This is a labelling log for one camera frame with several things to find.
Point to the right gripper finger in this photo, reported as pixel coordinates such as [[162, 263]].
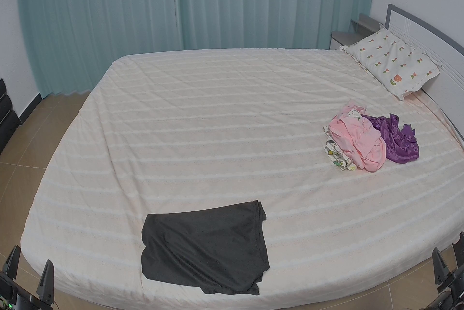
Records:
[[459, 247], [440, 267]]

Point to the pink frilled garment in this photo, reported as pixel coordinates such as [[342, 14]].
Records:
[[353, 107]]

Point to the white printed pillow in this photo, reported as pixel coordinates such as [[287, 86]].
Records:
[[391, 62]]

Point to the bed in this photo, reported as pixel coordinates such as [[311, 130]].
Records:
[[199, 120]]

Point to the white printed garment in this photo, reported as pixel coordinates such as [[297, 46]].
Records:
[[337, 156]]

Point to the purple satin garment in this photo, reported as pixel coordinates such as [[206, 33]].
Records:
[[398, 143]]

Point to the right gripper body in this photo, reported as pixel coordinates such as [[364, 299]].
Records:
[[455, 286]]

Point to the black T-shirt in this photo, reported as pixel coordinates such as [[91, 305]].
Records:
[[206, 247]]

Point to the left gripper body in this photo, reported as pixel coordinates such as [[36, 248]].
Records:
[[18, 296]]

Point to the grey bedside table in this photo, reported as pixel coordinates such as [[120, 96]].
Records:
[[342, 38]]

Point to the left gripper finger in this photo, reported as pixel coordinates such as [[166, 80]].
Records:
[[12, 263], [46, 285]]

